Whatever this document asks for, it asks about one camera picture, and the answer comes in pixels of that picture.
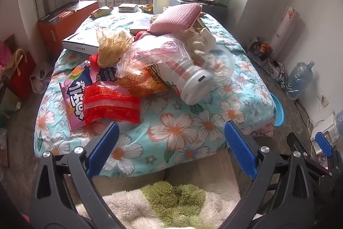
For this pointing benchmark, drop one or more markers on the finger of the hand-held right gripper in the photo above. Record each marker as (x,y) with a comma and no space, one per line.
(297,141)
(323,144)

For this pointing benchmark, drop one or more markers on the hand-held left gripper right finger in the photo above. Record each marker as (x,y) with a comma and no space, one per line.
(241,151)

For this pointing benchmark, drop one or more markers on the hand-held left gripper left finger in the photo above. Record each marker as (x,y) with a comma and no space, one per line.
(103,148)

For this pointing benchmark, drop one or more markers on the blue plastic basket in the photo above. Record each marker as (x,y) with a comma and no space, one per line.
(278,111)

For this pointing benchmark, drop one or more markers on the red plastic packet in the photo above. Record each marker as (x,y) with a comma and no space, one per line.
(107,103)

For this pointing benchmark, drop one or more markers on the white cloth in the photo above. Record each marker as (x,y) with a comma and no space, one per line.
(198,41)

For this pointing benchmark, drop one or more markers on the white power strip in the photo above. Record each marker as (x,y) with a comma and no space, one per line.
(325,124)

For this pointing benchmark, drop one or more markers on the blue water jug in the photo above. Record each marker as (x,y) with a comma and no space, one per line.
(297,81)
(339,121)

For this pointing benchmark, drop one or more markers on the floral light blue blanket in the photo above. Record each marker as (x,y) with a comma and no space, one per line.
(187,124)

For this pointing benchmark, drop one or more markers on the pink snack packet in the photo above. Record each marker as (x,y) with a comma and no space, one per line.
(73,94)

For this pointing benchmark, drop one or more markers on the dark printed snack packet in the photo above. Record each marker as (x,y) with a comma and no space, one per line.
(107,74)

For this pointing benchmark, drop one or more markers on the orange snack packet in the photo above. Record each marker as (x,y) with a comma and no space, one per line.
(142,84)

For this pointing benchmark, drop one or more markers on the white green fluffy rug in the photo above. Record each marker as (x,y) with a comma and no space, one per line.
(171,196)

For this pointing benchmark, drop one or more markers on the white plastic jar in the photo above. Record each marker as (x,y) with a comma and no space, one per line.
(190,84)

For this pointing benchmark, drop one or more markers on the clear plastic lid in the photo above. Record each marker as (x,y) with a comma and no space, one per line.
(225,62)

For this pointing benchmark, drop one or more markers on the white plastic bag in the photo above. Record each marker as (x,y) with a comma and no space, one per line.
(40,80)

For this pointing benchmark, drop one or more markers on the pile of small clutter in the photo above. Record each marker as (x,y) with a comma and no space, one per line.
(260,48)

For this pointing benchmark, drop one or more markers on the green bag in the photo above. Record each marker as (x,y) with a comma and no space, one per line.
(9,101)

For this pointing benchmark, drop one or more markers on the crumpled yellow plastic bag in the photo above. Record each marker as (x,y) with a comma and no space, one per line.
(112,44)

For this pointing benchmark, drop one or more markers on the clear zip bag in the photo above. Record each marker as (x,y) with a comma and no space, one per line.
(155,52)

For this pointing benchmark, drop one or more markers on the flat white box black edge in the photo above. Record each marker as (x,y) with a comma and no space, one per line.
(80,40)

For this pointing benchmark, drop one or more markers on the rolled floral mat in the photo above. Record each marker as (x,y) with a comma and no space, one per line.
(285,26)

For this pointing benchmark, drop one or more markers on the red topped container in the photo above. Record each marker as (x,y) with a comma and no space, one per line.
(140,35)

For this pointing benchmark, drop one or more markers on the orange cardboard box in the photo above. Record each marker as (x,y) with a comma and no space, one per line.
(61,25)

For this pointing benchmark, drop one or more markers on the yellow green snack packet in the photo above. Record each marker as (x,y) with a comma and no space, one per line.
(100,12)

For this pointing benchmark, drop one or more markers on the pink bag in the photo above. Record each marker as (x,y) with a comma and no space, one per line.
(5,53)

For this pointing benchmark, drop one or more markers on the small white book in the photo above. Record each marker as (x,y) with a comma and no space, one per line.
(128,7)

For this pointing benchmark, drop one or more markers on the brown yellow snack packet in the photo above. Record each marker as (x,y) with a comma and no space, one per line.
(146,8)

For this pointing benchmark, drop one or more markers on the pink knit pillow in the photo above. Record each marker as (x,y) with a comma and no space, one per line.
(174,18)

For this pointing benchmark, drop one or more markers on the white paper cup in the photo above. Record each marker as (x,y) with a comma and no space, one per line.
(161,3)

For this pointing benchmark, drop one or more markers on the beige wall socket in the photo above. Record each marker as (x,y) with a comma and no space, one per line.
(324,100)

